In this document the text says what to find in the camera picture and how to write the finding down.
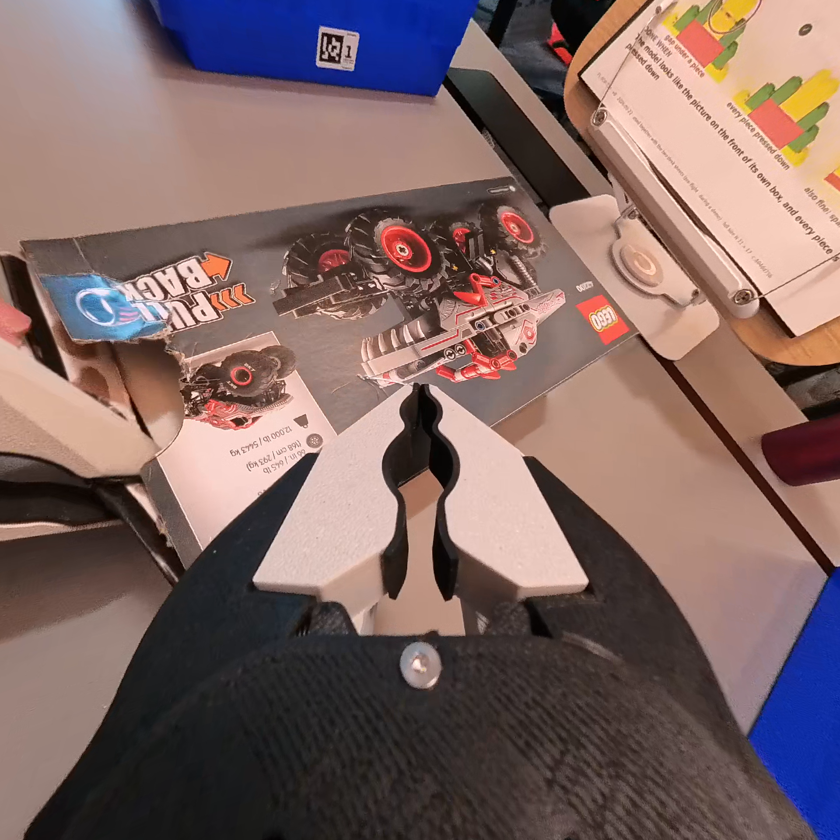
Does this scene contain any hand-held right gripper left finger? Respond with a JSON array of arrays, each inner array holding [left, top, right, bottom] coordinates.
[[252, 384, 432, 636]]

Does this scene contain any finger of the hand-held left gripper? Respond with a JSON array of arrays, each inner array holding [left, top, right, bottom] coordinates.
[[0, 453, 143, 543], [0, 340, 160, 481]]

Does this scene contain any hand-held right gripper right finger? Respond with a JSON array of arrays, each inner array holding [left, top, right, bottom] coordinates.
[[422, 384, 589, 636]]

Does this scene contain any monster truck toy cardboard box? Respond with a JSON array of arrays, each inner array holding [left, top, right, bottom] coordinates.
[[18, 176, 642, 585]]

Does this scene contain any pink object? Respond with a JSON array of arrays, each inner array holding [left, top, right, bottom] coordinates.
[[0, 298, 32, 343]]

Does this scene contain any dark maroon cylinder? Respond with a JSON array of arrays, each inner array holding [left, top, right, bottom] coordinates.
[[761, 415, 840, 488]]

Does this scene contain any silver clamp bar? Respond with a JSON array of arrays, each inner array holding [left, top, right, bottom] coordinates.
[[586, 108, 762, 320]]

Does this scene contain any blue plastic bin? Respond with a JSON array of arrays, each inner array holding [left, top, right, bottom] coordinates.
[[748, 570, 840, 840]]

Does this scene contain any blue bin with tag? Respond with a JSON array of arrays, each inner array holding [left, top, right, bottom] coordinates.
[[150, 0, 481, 98]]

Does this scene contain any printed instruction sheet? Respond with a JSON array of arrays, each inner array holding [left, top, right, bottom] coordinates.
[[581, 0, 840, 337]]

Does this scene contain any dark bag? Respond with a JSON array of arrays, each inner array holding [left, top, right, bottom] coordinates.
[[476, 0, 631, 73]]

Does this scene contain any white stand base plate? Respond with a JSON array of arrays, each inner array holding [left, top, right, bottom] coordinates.
[[549, 193, 721, 361]]

